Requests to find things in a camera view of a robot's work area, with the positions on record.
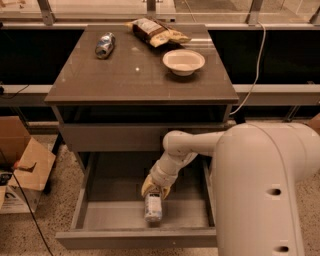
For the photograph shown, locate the black cable on floor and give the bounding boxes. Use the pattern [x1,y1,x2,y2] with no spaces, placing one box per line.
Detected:
[0,146,54,256]

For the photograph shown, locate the closed grey top drawer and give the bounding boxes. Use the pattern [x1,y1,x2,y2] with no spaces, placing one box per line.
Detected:
[59,124,226,152]

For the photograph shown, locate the white paper bowl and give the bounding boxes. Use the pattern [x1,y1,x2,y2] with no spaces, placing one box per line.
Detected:
[162,49,205,76]

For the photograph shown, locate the open grey middle drawer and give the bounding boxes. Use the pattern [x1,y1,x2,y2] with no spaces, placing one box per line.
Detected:
[56,152,216,249]

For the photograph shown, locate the grey drawer cabinet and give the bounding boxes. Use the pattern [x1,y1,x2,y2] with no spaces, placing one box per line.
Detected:
[44,23,240,188]

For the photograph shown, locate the brown cardboard box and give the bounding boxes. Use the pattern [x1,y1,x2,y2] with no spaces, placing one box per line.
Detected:
[0,116,56,214]

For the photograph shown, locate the clear plastic water bottle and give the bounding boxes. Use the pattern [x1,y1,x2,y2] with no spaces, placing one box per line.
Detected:
[144,193,162,222]

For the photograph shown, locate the white power cable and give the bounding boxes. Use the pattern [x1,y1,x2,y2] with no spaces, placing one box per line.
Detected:
[229,21,268,117]

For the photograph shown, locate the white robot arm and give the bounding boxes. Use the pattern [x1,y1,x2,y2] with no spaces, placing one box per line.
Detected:
[141,122,320,256]

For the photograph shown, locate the crushed silver soda can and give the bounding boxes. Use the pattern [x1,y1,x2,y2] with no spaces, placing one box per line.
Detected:
[95,32,115,59]

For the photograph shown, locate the brown yellow chip bag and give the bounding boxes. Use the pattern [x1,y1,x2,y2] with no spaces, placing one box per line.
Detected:
[126,17,191,48]

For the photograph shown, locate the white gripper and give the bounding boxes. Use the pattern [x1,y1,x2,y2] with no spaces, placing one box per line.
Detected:
[141,164,178,200]

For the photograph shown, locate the metal window frame rail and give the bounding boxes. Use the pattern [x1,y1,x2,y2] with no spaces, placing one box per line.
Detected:
[0,0,320,30]

